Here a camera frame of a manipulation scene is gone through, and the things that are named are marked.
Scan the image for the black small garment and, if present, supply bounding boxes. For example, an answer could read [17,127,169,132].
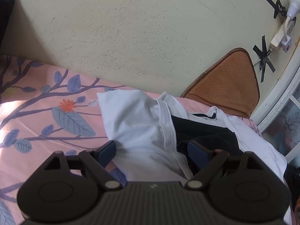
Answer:
[171,116,243,175]

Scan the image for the white garment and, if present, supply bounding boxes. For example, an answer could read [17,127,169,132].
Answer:
[97,90,287,183]

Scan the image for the pink floral bedsheet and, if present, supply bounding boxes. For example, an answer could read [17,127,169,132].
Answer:
[0,54,266,225]

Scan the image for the brown perforated cushion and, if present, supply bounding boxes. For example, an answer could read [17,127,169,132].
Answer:
[181,48,260,118]

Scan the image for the black tape cross lower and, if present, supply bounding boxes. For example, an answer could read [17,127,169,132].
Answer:
[252,35,276,83]

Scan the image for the white power strip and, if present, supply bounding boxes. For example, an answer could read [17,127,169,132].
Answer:
[271,17,296,51]

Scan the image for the white plug adapter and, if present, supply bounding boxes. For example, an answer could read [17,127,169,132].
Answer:
[281,36,291,53]

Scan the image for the white window frame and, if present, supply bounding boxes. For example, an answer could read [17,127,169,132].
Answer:
[252,48,299,168]

